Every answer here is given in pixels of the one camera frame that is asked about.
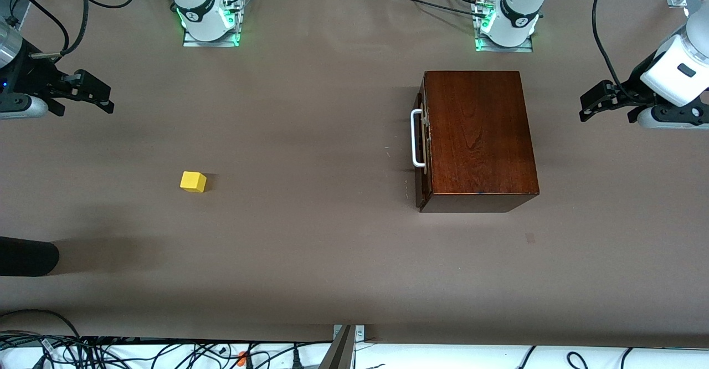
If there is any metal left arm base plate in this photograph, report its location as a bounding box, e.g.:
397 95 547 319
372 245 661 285
474 2 534 53

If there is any long black table cable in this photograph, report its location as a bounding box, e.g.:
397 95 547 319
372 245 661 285
384 0 489 19

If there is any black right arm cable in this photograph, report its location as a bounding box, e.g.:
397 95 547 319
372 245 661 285
11 0 138 60

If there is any black looped cable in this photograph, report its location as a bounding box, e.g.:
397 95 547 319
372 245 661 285
0 309 84 339

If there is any white drawer handle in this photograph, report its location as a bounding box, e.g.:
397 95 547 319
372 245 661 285
410 109 428 169

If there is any dark grey post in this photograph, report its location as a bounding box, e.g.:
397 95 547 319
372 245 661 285
318 325 356 369

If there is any dark brown wooden cabinet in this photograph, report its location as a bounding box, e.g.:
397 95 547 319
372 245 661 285
417 70 540 214

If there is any silver metal bracket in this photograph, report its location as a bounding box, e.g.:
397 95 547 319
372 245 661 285
332 324 366 353

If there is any black cable bundle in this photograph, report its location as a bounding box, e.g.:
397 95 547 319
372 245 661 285
0 329 131 358

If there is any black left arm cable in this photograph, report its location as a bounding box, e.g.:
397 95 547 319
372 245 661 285
591 0 630 97

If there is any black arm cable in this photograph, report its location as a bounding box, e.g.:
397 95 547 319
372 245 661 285
591 0 630 97
11 0 138 60

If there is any yellow block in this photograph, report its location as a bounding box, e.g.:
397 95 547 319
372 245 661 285
179 171 208 194

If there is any black ribbed cylinder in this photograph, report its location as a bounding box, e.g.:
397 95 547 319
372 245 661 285
0 236 60 278

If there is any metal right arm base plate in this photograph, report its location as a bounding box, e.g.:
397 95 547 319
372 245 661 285
182 3 242 48

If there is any light wood drawer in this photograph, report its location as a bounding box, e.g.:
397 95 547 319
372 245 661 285
417 78 431 212

